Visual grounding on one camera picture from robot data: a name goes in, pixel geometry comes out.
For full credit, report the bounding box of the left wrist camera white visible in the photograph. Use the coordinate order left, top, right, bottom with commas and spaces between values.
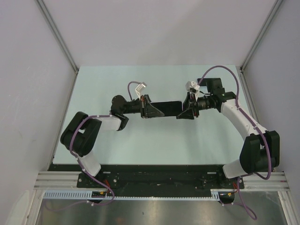
135, 82, 147, 98

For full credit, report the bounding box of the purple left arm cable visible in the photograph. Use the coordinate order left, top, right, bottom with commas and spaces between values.
45, 81, 141, 213

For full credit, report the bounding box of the aluminium corner frame post left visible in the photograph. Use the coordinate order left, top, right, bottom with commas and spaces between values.
34, 0, 79, 74

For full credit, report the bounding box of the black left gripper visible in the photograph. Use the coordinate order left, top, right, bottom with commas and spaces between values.
121, 94, 164, 118

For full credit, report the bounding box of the aluminium front rail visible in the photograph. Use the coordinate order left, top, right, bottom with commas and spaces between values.
34, 171, 290, 192

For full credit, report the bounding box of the aluminium corner frame post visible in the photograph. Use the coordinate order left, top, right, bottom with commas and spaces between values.
34, 0, 79, 74
240, 0, 285, 73

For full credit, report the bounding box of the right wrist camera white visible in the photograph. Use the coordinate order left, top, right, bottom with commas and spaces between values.
185, 81, 200, 95

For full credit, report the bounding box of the white slotted cable duct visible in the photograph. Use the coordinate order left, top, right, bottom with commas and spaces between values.
44, 190, 238, 201

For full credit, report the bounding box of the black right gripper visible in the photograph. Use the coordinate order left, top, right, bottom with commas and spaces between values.
176, 92, 213, 120

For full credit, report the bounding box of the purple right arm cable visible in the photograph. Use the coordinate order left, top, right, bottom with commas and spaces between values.
198, 65, 274, 221

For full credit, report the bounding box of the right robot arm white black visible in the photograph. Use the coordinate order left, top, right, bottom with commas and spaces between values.
176, 78, 280, 188

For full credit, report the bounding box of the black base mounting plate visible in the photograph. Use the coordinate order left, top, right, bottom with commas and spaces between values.
48, 164, 244, 198

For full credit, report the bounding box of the black smartphone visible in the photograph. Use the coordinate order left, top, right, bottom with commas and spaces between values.
151, 101, 182, 117

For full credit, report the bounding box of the aluminium corner frame post right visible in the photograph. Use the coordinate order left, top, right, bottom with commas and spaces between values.
240, 0, 285, 73

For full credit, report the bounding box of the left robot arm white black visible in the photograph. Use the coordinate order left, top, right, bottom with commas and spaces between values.
60, 95, 165, 188

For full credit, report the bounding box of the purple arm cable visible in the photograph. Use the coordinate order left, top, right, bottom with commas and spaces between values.
45, 81, 141, 213
198, 65, 274, 221

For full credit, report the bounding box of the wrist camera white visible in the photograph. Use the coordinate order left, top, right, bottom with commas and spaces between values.
135, 82, 147, 98
185, 81, 200, 95

